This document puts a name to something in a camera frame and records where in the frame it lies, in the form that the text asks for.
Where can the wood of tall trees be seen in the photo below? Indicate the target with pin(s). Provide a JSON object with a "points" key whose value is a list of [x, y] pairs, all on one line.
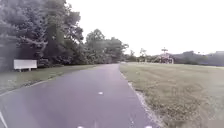
{"points": [[46, 33]]}

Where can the red playground structure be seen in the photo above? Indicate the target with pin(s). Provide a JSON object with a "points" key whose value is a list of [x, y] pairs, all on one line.
{"points": [[165, 58]]}

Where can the white sign board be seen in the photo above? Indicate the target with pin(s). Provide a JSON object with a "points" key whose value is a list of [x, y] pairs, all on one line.
{"points": [[25, 64]]}

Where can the mown grass field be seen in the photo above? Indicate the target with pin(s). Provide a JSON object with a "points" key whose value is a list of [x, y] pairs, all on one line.
{"points": [[180, 90]]}

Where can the distant tree line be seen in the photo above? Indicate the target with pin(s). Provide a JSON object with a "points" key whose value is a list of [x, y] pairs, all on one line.
{"points": [[196, 58]]}

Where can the grass verge under trees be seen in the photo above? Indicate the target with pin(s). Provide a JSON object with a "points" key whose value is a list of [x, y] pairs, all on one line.
{"points": [[30, 77]]}

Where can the grey asphalt path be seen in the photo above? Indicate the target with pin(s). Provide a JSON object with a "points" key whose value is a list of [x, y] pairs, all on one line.
{"points": [[90, 100]]}

